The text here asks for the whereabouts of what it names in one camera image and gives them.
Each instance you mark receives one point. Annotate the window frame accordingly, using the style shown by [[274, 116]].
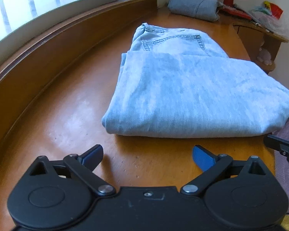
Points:
[[55, 16]]

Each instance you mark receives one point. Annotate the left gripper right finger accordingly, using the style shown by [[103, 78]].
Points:
[[223, 175]]

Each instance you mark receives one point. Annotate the wooden side cabinet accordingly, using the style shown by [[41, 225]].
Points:
[[261, 45]]

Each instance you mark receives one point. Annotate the rolled grey denim garment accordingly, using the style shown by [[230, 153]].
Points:
[[199, 9]]

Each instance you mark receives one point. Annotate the light blue denim jeans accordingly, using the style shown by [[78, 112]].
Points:
[[179, 83]]

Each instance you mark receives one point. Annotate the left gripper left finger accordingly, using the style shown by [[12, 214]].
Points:
[[72, 176]]

